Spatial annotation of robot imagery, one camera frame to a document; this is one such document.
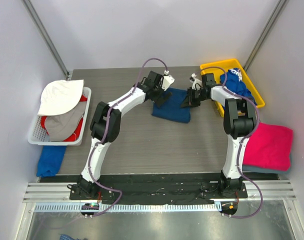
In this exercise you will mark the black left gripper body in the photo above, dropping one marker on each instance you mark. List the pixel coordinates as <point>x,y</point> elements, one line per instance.
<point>158,94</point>

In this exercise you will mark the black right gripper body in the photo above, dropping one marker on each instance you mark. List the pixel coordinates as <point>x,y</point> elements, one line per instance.
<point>192,96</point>

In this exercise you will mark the dark blue mickey t shirt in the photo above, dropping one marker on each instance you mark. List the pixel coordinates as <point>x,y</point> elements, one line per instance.
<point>171,110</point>

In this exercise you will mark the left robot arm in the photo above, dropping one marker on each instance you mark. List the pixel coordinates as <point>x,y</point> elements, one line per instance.
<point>105,128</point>

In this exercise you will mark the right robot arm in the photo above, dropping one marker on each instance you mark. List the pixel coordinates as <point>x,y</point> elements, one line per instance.
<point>239,121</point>

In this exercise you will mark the yellow plastic tray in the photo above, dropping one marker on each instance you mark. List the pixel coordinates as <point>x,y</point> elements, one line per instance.
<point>228,64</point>

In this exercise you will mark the royal blue t shirt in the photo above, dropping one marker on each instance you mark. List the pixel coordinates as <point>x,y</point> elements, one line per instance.
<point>235,84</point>

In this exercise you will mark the grey folded t shirt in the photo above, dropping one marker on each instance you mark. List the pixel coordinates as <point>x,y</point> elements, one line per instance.
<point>255,169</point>

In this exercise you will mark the red t shirt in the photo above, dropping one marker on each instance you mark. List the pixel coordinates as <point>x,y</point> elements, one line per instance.
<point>74,136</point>

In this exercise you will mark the pink folded t shirt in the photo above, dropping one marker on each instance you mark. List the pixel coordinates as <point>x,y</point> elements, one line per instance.
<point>270,146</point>

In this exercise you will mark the white t shirt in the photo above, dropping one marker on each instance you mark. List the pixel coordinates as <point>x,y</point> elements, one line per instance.
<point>60,96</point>

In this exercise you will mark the blue folded t shirt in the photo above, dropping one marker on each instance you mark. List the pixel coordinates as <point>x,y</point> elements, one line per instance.
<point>50,160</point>

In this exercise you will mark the white plastic laundry basket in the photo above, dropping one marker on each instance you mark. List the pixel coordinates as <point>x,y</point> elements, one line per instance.
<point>38,136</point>

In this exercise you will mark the checkered cloth bottom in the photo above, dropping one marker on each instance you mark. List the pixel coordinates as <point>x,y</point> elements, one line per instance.
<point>67,237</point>

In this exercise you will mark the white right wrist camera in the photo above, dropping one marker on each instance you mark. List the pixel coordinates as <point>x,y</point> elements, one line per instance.
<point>196,83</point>

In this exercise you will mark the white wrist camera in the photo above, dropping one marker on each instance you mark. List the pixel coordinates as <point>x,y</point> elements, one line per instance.
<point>167,80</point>
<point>196,83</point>

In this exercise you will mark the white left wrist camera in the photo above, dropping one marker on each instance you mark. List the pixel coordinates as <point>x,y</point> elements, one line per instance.
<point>167,80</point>

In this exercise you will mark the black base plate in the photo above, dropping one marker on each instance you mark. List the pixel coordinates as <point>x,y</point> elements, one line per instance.
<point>107,180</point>

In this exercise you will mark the slotted cable duct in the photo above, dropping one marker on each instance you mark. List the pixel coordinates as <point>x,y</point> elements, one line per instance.
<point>64,207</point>

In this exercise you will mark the aluminium frame post right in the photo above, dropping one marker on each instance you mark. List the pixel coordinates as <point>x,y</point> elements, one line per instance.
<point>267,29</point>

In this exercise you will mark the aluminium frame post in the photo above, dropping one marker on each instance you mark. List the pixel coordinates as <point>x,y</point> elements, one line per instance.
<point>45,36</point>
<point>267,29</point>

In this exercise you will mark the aluminium frame post left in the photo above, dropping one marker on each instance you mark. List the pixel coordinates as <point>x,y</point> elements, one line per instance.
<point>45,36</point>

